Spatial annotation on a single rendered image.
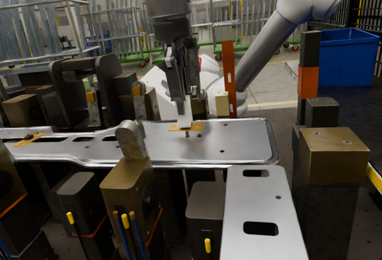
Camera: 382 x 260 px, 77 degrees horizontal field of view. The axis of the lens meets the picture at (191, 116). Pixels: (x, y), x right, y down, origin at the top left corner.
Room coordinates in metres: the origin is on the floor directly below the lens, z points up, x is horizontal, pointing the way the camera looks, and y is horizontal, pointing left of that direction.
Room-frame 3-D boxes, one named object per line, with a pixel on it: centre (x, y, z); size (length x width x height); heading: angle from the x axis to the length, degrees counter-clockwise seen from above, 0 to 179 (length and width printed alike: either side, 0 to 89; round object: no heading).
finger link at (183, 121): (0.52, 0.02, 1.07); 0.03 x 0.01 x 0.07; 76
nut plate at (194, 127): (0.53, 0.01, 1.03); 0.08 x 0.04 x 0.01; 76
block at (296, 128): (0.46, -0.24, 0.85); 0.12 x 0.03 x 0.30; 166
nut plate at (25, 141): (0.64, 0.47, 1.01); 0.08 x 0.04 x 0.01; 165
